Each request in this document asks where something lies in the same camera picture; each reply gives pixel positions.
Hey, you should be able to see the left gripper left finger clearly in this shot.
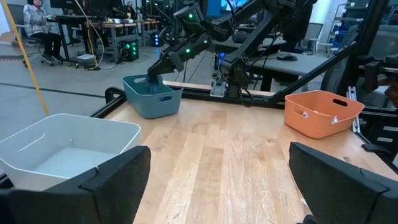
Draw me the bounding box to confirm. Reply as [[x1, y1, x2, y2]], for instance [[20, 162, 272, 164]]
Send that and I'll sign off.
[[0, 145, 152, 224]]

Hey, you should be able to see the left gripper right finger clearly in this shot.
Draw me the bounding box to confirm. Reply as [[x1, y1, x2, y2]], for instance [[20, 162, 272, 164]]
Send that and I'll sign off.
[[288, 141, 398, 224]]

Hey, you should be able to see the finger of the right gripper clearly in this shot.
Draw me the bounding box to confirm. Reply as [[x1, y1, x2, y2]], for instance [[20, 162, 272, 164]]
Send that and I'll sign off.
[[146, 58, 168, 84], [157, 66, 176, 86]]

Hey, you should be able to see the teal plastic bin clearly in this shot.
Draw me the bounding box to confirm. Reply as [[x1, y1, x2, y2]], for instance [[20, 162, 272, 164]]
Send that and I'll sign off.
[[121, 73, 184, 119]]

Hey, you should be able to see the computer tower with green lights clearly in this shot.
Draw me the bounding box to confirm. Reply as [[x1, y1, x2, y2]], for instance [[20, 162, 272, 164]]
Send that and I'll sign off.
[[120, 39, 140, 62]]

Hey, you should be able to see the monitor with blue screen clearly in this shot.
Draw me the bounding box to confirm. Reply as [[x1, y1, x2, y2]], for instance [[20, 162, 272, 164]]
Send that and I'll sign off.
[[206, 0, 249, 18]]

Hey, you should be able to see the wooden office desk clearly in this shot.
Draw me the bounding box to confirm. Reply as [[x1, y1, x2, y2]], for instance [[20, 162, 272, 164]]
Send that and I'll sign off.
[[89, 19, 160, 62]]

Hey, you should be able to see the person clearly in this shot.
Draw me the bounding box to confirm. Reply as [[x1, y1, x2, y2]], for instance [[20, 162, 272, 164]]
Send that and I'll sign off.
[[22, 0, 63, 66], [125, 1, 138, 20]]

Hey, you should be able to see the orange plastic bin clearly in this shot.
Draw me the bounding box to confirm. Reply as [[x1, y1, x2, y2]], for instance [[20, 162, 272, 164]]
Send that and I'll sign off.
[[284, 90, 366, 140]]

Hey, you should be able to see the light grey plastic bin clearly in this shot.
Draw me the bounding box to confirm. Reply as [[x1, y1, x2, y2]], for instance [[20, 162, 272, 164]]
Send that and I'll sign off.
[[0, 113, 142, 192]]

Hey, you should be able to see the black computer mouse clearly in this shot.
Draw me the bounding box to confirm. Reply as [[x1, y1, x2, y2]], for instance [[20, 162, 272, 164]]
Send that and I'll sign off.
[[276, 52, 299, 62]]

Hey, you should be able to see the grey office table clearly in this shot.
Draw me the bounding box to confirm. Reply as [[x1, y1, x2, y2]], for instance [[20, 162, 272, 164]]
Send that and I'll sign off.
[[214, 35, 330, 93]]

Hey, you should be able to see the person's hand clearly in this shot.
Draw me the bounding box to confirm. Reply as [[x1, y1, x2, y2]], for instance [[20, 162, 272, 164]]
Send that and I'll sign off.
[[377, 76, 398, 108]]

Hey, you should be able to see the grey office chair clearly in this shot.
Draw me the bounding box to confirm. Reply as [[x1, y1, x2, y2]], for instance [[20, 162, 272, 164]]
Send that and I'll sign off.
[[303, 22, 333, 55]]

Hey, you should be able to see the yellow hanging cable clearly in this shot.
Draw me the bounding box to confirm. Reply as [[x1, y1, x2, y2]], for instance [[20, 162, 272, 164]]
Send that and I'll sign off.
[[0, 0, 51, 117]]

